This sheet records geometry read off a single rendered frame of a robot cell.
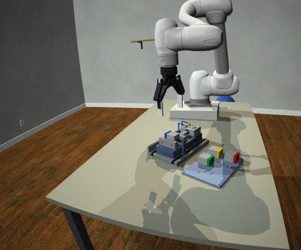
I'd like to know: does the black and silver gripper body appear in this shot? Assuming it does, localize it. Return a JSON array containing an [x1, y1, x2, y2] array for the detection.
[[160, 66, 178, 87]]

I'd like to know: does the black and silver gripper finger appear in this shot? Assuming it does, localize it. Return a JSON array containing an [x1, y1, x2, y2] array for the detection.
[[172, 74, 185, 108], [153, 78, 172, 116]]

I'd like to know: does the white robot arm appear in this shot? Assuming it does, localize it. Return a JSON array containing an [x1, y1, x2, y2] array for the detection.
[[155, 0, 240, 107]]

